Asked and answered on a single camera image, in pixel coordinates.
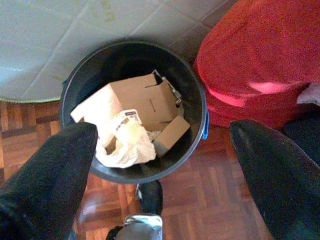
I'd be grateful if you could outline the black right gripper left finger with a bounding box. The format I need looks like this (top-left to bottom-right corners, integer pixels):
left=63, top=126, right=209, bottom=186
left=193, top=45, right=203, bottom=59
left=0, top=121, right=99, bottom=240

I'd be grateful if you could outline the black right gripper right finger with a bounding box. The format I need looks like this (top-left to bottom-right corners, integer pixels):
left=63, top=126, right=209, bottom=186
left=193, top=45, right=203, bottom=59
left=229, top=119, right=320, bottom=240

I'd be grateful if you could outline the clear plastic wrapper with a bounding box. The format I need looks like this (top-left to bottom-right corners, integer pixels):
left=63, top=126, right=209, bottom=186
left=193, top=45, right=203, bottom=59
left=95, top=109, right=158, bottom=169

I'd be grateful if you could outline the small brown cardboard box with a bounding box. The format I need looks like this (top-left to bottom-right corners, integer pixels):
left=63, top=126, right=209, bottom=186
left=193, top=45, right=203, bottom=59
left=152, top=114, right=191, bottom=159

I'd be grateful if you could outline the large brown cardboard box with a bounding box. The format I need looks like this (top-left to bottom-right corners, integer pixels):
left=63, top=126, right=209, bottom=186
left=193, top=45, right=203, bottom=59
left=70, top=73, right=181, bottom=127

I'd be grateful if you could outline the black round waste bin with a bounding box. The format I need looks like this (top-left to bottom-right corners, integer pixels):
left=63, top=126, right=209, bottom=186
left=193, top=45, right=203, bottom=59
left=57, top=37, right=209, bottom=185

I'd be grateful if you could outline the white quilted mattress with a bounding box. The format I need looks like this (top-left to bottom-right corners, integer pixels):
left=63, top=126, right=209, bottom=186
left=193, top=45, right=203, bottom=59
left=0, top=0, right=236, bottom=103

